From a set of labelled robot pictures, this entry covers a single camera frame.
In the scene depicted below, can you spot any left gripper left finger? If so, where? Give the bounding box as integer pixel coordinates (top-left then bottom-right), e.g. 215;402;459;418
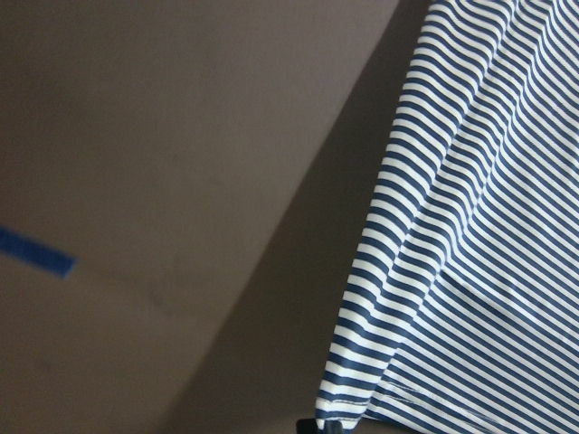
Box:
296;419;318;434

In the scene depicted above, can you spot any blue white striped polo shirt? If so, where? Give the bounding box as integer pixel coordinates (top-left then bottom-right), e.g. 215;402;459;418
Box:
316;1;578;433

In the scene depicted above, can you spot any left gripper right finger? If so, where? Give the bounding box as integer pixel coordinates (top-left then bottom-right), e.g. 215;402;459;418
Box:
323;420;345;434

